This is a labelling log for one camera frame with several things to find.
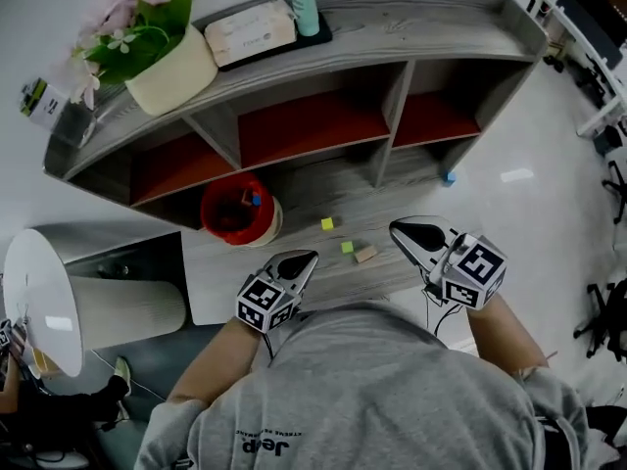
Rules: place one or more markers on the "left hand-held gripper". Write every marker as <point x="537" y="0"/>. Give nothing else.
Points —
<point x="264" y="301"/>

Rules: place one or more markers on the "black tray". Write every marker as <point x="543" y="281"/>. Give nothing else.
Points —
<point x="321" y="37"/>

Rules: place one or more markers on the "yellow-green cube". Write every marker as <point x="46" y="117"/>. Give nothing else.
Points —
<point x="327" y="223"/>

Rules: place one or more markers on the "green cube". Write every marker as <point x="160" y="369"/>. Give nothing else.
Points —
<point x="347" y="248"/>

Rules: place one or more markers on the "clear water bottle green band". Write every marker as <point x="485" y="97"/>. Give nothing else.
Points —
<point x="49" y="108"/>

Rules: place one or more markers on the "cream tissue pack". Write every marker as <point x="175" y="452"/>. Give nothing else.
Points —
<point x="250" y="30"/>

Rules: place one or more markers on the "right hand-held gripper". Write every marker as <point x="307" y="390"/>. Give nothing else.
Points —
<point x="475" y="267"/>

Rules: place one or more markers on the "grey wooden shelf unit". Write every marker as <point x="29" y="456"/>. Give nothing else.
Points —
<point x="372" y="42"/>

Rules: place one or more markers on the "black office chair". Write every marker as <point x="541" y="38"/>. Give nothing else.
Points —
<point x="610" y="316"/>
<point x="618" y="186"/>

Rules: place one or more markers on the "person's left forearm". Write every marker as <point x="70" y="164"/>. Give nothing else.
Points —
<point x="210" y="360"/>

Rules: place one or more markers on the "small wooden drawer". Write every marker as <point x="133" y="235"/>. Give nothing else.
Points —
<point x="45" y="360"/>

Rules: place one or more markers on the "teal tube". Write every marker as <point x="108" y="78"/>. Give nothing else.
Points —
<point x="306" y="3"/>

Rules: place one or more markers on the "person's right forearm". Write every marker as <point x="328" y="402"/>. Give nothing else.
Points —
<point x="499" y="336"/>

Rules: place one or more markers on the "white office desk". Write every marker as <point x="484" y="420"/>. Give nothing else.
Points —
<point x="593" y="76"/>

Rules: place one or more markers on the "wooden block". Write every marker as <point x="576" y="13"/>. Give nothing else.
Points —
<point x="365" y="254"/>

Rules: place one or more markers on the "person's grey t-shirt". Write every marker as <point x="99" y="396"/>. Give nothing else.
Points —
<point x="367" y="394"/>

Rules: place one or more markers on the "flowering plant in cream pot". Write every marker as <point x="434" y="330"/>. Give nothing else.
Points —
<point x="166" y="76"/>

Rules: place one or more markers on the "red and cream bucket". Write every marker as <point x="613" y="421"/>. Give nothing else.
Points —
<point x="230" y="223"/>

